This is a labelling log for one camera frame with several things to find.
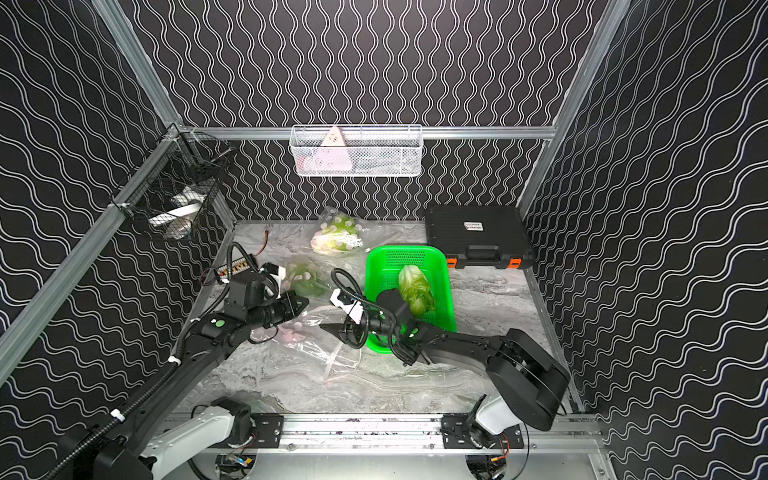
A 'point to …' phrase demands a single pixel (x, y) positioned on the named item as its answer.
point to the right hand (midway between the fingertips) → (327, 310)
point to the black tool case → (480, 235)
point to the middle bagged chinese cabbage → (306, 280)
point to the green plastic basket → (381, 271)
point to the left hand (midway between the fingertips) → (308, 295)
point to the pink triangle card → (332, 154)
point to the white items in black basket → (180, 214)
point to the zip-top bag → (303, 342)
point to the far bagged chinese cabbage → (340, 235)
